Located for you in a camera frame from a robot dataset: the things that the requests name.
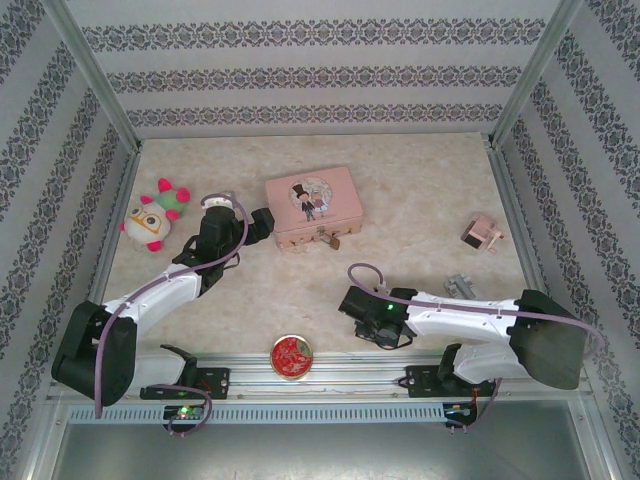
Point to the pink tin box with couple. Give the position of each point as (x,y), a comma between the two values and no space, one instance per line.
(312,200)

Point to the small brass padlock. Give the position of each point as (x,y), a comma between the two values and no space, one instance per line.
(334,243)

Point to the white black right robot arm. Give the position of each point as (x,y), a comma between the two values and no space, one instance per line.
(465,316)

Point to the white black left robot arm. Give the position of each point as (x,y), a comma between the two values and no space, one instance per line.
(160,295)

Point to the white plush toy with glasses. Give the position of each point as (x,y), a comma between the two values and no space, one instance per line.
(147,222)

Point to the grey interlocking puzzle block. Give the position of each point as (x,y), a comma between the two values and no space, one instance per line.
(460,287)

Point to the round red tin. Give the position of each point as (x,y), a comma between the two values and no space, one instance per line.
(291,356)

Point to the pink wooden puzzle block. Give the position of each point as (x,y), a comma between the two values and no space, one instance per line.
(477,232)

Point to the grey metal sheet shelf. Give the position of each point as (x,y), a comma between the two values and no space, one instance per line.
(320,452)

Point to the left circuit board with led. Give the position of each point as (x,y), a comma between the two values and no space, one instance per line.
(184,412)

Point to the aluminium mounting rail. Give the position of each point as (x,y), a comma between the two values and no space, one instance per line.
(350,372)

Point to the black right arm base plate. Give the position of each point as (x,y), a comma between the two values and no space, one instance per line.
(422,382)

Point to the aluminium side rail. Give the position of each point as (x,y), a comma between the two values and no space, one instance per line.
(112,240)
(515,220)

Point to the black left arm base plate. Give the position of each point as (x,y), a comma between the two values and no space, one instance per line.
(215,382)

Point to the aluminium frame post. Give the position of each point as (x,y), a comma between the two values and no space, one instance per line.
(537,75)
(92,75)

